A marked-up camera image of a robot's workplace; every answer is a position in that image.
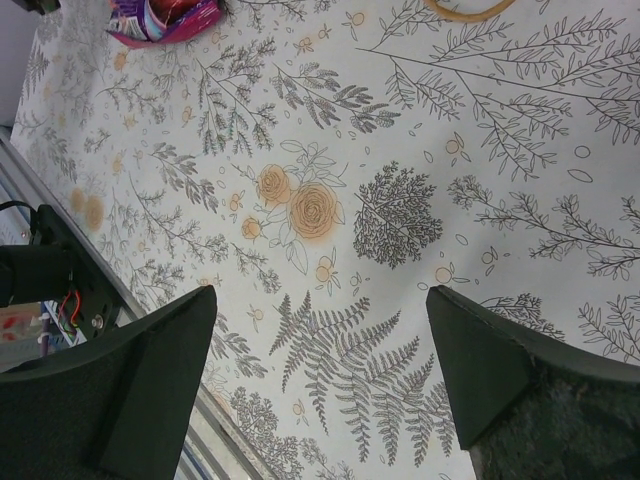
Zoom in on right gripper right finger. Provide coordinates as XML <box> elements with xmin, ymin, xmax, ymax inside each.
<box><xmin>426</xmin><ymin>286</ymin><xmax>639</xmax><ymax>479</ymax></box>

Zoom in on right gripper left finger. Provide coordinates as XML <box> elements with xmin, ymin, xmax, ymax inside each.
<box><xmin>1</xmin><ymin>286</ymin><xmax>217</xmax><ymax>479</ymax></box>

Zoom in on purple snack packet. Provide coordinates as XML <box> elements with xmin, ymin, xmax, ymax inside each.
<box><xmin>106</xmin><ymin>0</ymin><xmax>226</xmax><ymax>49</ymax></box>

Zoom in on red brown paper bag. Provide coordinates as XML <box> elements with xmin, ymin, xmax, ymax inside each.
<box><xmin>422</xmin><ymin>0</ymin><xmax>519</xmax><ymax>24</ymax></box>

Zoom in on floral table mat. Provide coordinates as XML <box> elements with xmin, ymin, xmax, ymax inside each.
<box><xmin>11</xmin><ymin>1</ymin><xmax>639</xmax><ymax>479</ymax></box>

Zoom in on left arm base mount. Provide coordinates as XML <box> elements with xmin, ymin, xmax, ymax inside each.
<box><xmin>1</xmin><ymin>204</ymin><xmax>124</xmax><ymax>340</ymax></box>

